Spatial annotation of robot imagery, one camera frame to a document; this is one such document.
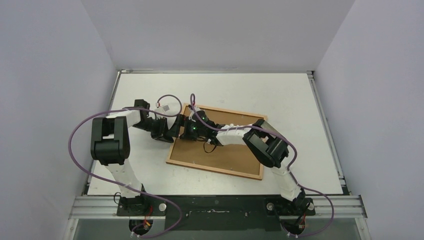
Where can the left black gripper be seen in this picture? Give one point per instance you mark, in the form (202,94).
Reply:
(163,129)

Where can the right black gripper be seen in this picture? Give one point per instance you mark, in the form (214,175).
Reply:
(185,126)

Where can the wooden picture frame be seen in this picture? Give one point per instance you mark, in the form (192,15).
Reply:
(215,170)

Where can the brown backing board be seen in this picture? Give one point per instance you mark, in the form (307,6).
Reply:
(232,159)

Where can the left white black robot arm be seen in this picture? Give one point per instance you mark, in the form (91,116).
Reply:
(110,145)

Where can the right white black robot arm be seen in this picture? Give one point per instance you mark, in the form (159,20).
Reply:
(265,143)

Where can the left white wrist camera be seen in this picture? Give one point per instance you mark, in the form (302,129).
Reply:
(161,110)

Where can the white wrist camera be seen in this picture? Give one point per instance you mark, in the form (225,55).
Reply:
(193,110)
(161,110)

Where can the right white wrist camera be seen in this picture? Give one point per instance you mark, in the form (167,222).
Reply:
(193,110)

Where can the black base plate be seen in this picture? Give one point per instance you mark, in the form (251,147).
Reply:
(215,212)

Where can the aluminium rail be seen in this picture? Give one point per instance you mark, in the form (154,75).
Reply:
(104,207)

